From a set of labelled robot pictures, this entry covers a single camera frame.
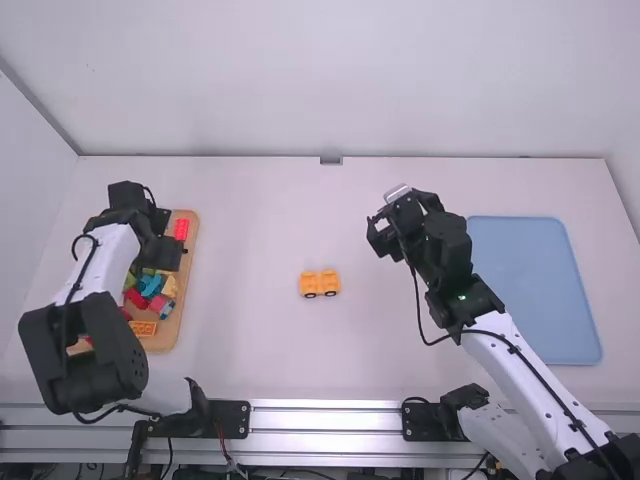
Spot silver rails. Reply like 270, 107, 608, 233
0, 397, 640, 469

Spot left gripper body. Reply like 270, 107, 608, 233
135, 206, 189, 275

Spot yellow toy car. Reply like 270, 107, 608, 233
298, 268, 344, 300

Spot tan tray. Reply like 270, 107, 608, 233
64, 208, 200, 356

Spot black cable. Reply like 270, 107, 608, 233
393, 218, 501, 349

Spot blue mat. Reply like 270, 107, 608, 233
464, 215, 604, 367

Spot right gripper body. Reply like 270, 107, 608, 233
366, 197, 427, 263

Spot teal toy brick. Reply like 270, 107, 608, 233
138, 272, 166, 296

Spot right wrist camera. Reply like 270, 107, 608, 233
383, 183, 417, 205

